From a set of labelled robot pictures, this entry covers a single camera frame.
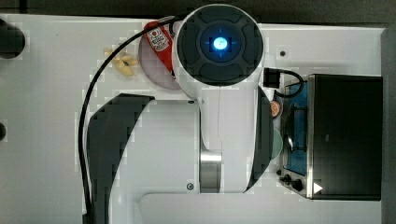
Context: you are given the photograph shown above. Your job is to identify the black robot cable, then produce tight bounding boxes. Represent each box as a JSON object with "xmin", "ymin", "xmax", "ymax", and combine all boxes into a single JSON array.
[{"xmin": 78, "ymin": 15, "xmax": 183, "ymax": 224}]

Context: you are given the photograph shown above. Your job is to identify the green plastic strainer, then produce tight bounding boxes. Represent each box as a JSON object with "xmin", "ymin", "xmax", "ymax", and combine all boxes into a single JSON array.
[{"xmin": 271, "ymin": 129, "xmax": 283, "ymax": 160}]

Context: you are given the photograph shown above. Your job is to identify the orange fruit slice toy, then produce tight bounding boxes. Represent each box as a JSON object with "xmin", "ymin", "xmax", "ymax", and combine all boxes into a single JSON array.
[{"xmin": 270, "ymin": 101, "xmax": 281, "ymax": 118}]

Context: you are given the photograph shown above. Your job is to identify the red snack bag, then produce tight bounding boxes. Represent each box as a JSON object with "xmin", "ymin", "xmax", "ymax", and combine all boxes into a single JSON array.
[{"xmin": 144, "ymin": 21, "xmax": 173, "ymax": 73}]

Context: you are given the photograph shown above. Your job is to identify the black camera box with cable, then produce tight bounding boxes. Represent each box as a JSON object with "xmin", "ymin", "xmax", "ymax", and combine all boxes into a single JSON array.
[{"xmin": 262, "ymin": 67, "xmax": 304, "ymax": 98}]

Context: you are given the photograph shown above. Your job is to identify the black knob at table edge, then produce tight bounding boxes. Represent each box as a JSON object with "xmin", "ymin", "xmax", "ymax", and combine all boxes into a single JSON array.
[{"xmin": 0, "ymin": 20, "xmax": 26, "ymax": 59}]

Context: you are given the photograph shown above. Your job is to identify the pink round plate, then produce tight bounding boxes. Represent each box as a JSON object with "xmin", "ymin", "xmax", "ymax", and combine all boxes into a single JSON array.
[{"xmin": 138, "ymin": 37, "xmax": 180, "ymax": 91}]

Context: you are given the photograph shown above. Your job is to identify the black toaster oven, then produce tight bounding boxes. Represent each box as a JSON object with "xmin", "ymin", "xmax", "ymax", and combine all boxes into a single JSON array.
[{"xmin": 277, "ymin": 74, "xmax": 383, "ymax": 201}]

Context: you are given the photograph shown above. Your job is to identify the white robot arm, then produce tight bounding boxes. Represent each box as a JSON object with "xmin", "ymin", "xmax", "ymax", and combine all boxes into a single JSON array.
[{"xmin": 83, "ymin": 4, "xmax": 273, "ymax": 224}]

